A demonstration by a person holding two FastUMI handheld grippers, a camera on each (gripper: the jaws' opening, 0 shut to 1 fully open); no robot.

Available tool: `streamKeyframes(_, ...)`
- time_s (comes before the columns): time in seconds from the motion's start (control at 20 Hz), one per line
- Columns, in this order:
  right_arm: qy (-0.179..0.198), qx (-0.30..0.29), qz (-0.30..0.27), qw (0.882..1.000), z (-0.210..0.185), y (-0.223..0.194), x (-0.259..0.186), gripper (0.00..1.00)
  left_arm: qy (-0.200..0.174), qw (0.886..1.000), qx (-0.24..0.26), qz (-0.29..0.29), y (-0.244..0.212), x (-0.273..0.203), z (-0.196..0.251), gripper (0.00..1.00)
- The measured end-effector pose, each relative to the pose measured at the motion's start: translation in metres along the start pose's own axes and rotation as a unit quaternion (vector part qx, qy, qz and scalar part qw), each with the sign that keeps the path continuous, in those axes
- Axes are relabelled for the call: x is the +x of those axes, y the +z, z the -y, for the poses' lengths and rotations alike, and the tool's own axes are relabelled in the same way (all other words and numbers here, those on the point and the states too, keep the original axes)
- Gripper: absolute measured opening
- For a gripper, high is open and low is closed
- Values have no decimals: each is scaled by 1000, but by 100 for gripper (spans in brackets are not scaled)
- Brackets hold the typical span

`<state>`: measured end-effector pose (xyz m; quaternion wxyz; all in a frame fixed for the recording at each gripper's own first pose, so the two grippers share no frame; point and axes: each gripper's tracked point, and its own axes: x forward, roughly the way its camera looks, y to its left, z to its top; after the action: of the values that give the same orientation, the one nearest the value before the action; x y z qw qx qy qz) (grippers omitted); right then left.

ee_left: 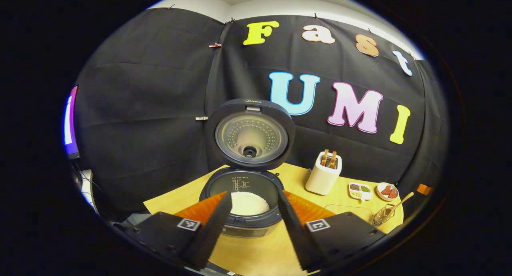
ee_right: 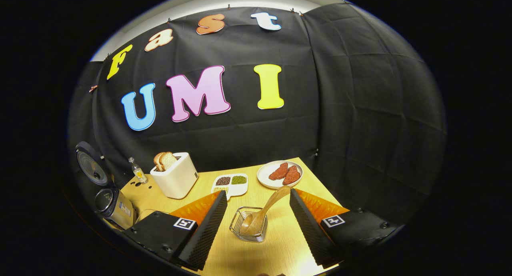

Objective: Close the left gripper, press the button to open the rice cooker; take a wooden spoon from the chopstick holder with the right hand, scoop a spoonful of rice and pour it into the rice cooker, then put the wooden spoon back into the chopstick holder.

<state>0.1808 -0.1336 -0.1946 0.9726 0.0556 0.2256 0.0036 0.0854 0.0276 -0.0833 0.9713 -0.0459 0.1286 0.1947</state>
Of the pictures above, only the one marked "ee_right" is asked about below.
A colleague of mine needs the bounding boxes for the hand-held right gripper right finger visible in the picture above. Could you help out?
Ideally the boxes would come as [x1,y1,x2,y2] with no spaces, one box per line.
[289,188,401,269]

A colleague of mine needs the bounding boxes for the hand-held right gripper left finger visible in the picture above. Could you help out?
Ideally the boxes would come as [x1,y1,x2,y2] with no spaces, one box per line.
[123,190,228,272]

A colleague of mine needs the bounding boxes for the wire chopstick holder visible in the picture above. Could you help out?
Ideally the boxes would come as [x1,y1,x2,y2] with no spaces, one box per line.
[229,206,268,243]

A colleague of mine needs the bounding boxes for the wooden spoon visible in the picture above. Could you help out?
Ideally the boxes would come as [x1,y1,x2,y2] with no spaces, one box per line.
[240,185,292,236]

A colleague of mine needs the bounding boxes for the dark grey rice cooker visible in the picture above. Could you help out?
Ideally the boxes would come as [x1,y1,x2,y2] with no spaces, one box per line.
[75,141,137,231]

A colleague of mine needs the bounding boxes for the white divided bean dish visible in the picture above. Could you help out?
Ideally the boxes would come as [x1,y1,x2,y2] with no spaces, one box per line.
[211,174,248,200]

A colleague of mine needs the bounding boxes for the red meat piece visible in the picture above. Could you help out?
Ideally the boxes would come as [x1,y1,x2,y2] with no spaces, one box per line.
[282,166,301,186]
[268,162,289,181]

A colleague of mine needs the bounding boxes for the white toaster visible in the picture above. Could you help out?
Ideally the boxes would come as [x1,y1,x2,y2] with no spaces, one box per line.
[150,152,199,200]

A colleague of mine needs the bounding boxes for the round white plate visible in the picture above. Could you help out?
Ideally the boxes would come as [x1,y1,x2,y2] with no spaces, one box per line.
[257,160,304,189]

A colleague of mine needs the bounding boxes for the small glass bottle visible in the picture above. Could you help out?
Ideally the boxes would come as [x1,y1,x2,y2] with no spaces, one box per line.
[128,157,148,184]

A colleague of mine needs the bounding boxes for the black backdrop cloth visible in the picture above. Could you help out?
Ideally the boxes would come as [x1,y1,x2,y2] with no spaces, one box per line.
[68,4,446,228]

